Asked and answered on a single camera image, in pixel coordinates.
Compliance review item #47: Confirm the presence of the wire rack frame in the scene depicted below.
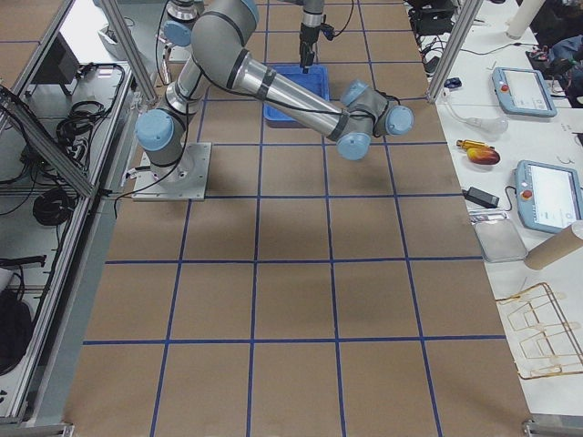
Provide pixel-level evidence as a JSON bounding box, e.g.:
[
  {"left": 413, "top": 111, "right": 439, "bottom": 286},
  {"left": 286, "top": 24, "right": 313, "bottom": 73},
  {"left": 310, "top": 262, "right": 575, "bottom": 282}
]
[{"left": 496, "top": 282, "right": 582, "bottom": 381}]

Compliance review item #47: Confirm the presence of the blue plastic tray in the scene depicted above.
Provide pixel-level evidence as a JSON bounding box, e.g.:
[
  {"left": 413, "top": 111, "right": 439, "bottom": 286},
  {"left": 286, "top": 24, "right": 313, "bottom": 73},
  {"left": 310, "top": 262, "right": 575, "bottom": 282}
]
[{"left": 263, "top": 64, "right": 330, "bottom": 128}]

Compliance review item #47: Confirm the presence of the black power adapter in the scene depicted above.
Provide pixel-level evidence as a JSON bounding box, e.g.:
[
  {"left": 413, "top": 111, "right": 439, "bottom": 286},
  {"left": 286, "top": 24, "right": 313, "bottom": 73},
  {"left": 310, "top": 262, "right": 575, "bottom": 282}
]
[{"left": 462, "top": 187, "right": 499, "bottom": 208}]

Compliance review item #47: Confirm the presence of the cardboard tube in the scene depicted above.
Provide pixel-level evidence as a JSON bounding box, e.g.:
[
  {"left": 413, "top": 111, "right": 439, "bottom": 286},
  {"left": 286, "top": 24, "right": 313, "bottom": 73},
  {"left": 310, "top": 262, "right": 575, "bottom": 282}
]
[{"left": 524, "top": 220, "right": 582, "bottom": 270}]

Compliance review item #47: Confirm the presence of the teach pendant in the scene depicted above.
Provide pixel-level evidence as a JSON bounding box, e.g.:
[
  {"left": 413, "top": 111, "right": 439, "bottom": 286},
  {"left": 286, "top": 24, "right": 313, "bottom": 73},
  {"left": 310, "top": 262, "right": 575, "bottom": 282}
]
[
  {"left": 515, "top": 160, "right": 582, "bottom": 233},
  {"left": 491, "top": 67, "right": 557, "bottom": 118}
]

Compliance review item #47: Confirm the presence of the teach pendant far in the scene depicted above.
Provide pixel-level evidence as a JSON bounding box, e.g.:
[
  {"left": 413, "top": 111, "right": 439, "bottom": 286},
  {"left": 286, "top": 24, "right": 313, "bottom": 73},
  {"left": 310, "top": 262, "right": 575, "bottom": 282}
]
[{"left": 491, "top": 67, "right": 557, "bottom": 118}]

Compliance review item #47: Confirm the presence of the clear plastic lid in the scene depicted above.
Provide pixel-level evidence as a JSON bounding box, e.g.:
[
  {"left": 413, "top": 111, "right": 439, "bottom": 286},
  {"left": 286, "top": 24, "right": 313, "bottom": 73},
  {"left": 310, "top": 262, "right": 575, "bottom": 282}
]
[{"left": 474, "top": 219, "right": 527, "bottom": 263}]

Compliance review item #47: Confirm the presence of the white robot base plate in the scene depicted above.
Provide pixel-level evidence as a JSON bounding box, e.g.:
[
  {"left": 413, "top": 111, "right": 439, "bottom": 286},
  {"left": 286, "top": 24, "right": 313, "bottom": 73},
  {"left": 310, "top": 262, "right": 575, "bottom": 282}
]
[{"left": 131, "top": 142, "right": 212, "bottom": 201}]

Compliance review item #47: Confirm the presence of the teach pendant near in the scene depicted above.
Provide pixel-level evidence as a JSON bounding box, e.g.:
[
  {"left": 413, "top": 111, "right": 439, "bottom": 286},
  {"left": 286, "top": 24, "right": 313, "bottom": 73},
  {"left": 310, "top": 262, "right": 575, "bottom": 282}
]
[{"left": 515, "top": 160, "right": 582, "bottom": 233}]

